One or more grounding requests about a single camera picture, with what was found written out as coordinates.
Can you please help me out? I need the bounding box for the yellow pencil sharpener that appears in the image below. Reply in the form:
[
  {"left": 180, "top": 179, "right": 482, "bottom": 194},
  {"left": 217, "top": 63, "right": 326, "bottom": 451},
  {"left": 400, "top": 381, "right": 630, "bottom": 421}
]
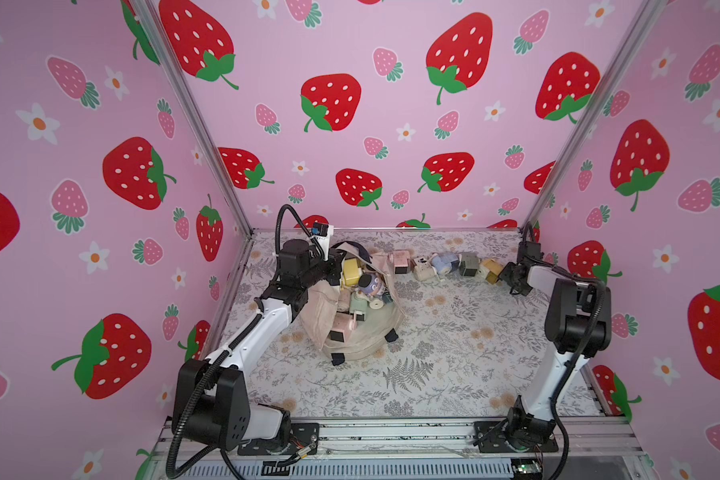
[
  {"left": 341, "top": 258, "right": 364, "bottom": 288},
  {"left": 478, "top": 259, "right": 505, "bottom": 284}
]

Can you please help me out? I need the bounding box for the grey green pencil sharpener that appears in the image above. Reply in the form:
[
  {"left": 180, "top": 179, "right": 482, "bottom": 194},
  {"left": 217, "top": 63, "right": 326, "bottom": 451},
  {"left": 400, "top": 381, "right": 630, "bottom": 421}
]
[{"left": 459, "top": 253, "right": 481, "bottom": 277}]

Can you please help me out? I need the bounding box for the mint green pencil sharpener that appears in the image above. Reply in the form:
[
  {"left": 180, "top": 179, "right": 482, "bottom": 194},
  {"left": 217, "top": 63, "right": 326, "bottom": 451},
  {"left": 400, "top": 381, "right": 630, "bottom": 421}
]
[{"left": 349, "top": 293, "right": 369, "bottom": 321}]

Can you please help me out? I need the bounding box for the pink pencil sharpener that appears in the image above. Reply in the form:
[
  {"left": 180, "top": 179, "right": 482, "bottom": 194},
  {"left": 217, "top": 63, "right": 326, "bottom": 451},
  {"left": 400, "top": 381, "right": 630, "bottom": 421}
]
[
  {"left": 390, "top": 250, "right": 412, "bottom": 275},
  {"left": 328, "top": 315, "right": 357, "bottom": 343}
]

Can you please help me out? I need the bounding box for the cream canvas tote bag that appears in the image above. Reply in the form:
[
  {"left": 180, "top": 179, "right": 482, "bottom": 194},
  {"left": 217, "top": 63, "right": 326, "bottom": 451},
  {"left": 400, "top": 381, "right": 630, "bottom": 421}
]
[{"left": 298, "top": 241, "right": 405, "bottom": 366}]

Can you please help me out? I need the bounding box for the purple pencil sharpener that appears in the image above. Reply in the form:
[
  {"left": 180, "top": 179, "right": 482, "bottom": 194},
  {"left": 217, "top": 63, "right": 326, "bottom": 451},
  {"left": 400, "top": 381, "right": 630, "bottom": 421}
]
[{"left": 356, "top": 272, "right": 386, "bottom": 301}]

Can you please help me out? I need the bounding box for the light blue pencil sharpener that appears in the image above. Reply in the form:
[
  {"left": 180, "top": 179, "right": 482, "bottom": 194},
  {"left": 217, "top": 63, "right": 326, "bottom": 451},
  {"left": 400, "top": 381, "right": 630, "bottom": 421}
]
[{"left": 430, "top": 252, "right": 460, "bottom": 276}]

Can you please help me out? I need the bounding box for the cream white pencil sharpener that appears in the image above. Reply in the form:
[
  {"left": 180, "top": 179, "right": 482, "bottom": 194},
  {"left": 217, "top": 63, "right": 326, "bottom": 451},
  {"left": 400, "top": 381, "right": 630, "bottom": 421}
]
[{"left": 413, "top": 257, "right": 438, "bottom": 282}]

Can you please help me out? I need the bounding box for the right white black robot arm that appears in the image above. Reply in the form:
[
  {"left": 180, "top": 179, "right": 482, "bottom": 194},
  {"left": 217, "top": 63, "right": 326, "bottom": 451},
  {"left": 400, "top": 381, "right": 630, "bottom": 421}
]
[{"left": 500, "top": 262, "right": 612, "bottom": 450}]

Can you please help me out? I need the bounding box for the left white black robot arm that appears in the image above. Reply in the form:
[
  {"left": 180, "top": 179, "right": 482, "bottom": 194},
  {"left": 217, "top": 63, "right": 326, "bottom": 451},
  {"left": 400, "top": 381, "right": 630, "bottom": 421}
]
[{"left": 169, "top": 250, "right": 343, "bottom": 456}]

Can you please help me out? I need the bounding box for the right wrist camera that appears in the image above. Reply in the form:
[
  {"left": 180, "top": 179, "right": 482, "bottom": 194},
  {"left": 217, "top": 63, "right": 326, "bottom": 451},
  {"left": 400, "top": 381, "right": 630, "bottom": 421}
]
[{"left": 517, "top": 223, "right": 543, "bottom": 268}]

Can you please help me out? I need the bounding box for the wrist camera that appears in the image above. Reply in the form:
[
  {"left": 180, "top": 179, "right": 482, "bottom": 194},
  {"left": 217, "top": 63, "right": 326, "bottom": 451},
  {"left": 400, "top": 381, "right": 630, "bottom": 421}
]
[
  {"left": 517, "top": 223, "right": 543, "bottom": 268},
  {"left": 275, "top": 220, "right": 334, "bottom": 276}
]

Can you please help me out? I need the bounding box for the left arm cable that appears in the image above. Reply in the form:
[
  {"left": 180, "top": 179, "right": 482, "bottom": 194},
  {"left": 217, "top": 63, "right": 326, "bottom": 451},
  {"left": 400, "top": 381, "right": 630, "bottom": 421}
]
[{"left": 164, "top": 203, "right": 313, "bottom": 480}]

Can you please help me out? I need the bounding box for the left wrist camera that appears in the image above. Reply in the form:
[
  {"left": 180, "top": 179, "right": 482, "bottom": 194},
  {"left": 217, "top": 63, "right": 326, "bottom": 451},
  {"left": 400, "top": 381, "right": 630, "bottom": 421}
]
[{"left": 275, "top": 220, "right": 334, "bottom": 276}]

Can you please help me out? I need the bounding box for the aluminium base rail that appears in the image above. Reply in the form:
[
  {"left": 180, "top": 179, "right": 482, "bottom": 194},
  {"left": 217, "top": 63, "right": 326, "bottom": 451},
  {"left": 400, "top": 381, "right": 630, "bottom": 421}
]
[{"left": 184, "top": 417, "right": 659, "bottom": 479}]

